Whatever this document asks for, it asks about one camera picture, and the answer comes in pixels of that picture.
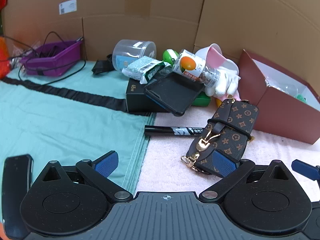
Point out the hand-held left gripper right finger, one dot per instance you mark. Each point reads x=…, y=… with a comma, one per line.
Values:
x=223, y=165

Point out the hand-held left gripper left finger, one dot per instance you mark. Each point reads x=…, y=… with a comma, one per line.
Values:
x=107, y=164

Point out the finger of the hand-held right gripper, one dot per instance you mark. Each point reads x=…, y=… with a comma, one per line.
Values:
x=301, y=166

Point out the brown monogram pouch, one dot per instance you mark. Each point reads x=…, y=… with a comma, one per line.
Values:
x=237, y=127

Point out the maroon cardboard box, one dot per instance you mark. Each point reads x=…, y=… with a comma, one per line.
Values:
x=282, y=110

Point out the black marker pen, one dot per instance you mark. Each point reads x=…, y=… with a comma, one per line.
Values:
x=165, y=131

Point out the black phone case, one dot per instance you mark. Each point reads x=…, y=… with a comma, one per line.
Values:
x=172, y=91

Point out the clear bottle with orange label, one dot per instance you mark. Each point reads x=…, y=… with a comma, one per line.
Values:
x=192, y=66

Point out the teal cloth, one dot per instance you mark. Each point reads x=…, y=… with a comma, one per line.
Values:
x=62, y=130

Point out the yellow object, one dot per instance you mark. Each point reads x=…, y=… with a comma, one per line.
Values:
x=218, y=101

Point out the green box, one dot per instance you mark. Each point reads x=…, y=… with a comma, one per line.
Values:
x=201, y=100

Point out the black cardboard box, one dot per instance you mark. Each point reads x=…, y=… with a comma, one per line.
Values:
x=136, y=100

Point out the clear bag with green contents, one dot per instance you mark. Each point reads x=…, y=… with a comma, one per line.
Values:
x=292, y=91

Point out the pink and white glove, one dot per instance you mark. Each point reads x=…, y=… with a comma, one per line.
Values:
x=228, y=76

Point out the black smartphone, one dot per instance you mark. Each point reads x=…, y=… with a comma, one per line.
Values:
x=16, y=192

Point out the small black pouch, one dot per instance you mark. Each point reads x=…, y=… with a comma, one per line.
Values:
x=101, y=67

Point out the green white snack packet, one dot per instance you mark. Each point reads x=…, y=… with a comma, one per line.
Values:
x=142, y=67

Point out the white bowl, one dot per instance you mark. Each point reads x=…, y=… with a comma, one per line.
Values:
x=203, y=52

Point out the clear plastic jar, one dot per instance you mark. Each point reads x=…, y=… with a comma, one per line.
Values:
x=130, y=51

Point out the purple plastic basket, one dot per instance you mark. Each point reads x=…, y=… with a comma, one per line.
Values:
x=53, y=60

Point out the green ball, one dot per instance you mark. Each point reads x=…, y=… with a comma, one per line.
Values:
x=168, y=55

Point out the orange object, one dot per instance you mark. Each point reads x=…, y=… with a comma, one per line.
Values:
x=3, y=55

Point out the brown cardboard backdrop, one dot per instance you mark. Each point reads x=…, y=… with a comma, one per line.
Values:
x=160, y=12

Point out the white shipping label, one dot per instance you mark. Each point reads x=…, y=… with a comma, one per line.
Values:
x=68, y=7

